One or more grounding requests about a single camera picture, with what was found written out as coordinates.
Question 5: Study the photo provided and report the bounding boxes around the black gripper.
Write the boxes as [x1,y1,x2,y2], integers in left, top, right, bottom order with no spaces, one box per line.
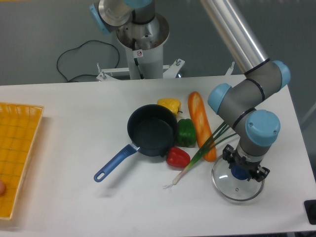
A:
[222,145,270,182]

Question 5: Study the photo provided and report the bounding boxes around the glass lid with blue knob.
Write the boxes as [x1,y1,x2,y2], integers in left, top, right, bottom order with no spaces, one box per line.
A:
[211,157,265,201]

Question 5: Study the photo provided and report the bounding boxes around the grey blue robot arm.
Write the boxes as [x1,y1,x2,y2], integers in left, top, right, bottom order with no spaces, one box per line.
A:
[94,0,291,182]

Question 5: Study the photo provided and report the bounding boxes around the green spring onion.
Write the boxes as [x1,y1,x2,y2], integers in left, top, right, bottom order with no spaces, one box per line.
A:
[163,122,237,190]

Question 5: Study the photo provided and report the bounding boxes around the green bell pepper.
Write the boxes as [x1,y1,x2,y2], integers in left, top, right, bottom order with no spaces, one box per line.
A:
[176,118,197,147]

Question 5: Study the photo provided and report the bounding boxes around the red bell pepper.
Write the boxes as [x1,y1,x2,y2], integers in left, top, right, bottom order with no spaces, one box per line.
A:
[166,147,191,168]

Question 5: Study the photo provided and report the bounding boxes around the orange bread loaf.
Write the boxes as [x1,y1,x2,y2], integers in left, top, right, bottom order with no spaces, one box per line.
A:
[188,91,212,148]

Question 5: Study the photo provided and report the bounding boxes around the black device at table edge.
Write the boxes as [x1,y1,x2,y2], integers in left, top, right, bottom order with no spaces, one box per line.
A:
[304,199,316,225]

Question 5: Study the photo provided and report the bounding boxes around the yellow bell pepper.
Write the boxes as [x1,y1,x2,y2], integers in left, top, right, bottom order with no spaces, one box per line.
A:
[157,98,182,117]

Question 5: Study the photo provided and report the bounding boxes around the yellow woven basket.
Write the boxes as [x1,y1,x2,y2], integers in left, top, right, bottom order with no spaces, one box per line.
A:
[0,102,44,220]

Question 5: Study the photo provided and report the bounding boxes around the dark saucepan with blue handle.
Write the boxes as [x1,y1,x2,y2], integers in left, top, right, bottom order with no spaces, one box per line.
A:
[94,104,178,182]

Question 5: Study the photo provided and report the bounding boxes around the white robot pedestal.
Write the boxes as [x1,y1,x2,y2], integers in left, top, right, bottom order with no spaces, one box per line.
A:
[96,13,185,81]

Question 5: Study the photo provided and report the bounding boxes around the black cable on floor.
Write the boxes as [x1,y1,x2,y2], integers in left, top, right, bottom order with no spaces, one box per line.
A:
[56,39,120,83]

